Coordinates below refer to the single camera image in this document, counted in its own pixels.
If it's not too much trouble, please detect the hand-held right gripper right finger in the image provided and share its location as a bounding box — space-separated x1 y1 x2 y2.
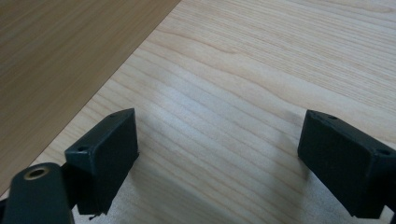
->
297 109 396 219

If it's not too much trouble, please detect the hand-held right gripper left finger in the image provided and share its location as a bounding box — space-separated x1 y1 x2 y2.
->
64 107 140 217

